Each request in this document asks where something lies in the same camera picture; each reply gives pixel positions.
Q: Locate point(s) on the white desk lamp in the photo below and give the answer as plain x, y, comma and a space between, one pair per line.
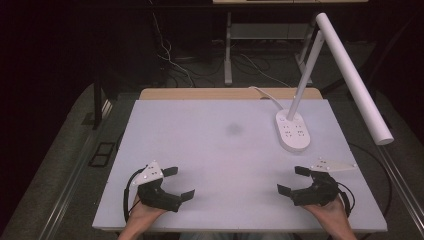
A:
353, 80

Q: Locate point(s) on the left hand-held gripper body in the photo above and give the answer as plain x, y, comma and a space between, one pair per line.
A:
156, 196

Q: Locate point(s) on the white metal desk frame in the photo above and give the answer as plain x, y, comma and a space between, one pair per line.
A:
228, 50

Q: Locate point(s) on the wooden table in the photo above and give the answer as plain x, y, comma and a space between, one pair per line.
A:
206, 93

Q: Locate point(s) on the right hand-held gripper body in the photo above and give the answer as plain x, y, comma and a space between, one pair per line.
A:
316, 195

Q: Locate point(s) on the person's left hand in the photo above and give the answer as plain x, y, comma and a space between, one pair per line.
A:
143, 215

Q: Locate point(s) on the black metal stand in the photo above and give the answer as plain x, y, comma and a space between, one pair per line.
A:
97, 106

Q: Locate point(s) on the white table board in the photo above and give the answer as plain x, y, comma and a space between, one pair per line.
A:
213, 156

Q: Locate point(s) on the person's right hand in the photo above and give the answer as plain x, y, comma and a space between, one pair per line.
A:
330, 213

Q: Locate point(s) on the black rectangular floor frame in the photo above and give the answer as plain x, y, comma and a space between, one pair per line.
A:
101, 154

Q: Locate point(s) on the metal floor rail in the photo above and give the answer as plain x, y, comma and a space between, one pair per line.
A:
401, 186
70, 186

